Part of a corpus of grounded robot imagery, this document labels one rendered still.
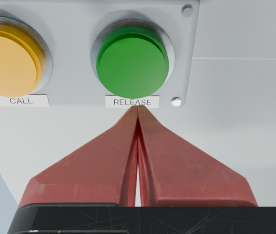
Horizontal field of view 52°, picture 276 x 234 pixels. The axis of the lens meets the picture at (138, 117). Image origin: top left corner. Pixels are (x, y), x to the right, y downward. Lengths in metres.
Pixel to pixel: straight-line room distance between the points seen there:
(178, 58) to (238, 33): 0.12
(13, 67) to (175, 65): 0.09
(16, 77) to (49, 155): 0.21
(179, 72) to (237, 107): 0.16
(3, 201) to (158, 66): 1.90
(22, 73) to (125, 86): 0.06
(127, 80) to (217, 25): 0.14
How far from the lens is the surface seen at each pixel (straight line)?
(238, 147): 0.36
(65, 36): 0.16
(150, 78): 0.16
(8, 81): 0.17
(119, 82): 0.16
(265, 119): 0.35
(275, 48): 0.30
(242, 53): 0.29
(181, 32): 0.16
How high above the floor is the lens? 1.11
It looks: 53 degrees down
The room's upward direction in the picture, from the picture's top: 179 degrees clockwise
